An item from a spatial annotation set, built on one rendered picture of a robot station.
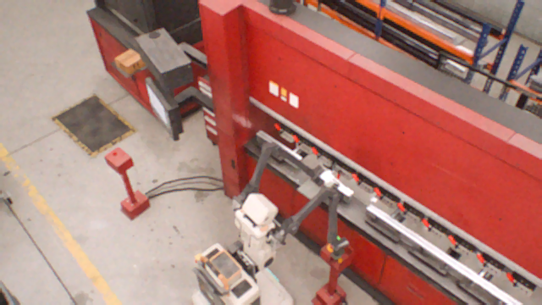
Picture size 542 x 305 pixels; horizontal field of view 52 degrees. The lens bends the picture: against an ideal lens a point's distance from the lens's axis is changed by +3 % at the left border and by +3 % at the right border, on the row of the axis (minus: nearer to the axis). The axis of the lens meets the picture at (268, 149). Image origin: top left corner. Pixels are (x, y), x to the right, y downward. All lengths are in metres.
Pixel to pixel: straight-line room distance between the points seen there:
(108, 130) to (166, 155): 0.80
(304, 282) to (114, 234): 1.91
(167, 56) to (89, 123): 2.67
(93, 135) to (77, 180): 0.66
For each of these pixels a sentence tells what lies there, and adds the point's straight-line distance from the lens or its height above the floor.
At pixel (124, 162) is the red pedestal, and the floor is 0.80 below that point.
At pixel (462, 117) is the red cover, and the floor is 2.30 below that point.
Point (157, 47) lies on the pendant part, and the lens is 4.29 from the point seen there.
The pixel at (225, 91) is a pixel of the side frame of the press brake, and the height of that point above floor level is 1.56.
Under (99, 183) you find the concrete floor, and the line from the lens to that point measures 6.04.
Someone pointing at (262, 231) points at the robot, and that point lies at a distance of 3.88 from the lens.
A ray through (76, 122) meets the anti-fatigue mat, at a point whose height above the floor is 0.01.
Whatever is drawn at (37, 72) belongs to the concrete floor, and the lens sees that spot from 7.65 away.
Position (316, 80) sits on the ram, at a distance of 3.84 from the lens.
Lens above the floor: 4.47
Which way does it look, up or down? 48 degrees down
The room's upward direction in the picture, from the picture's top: 2 degrees counter-clockwise
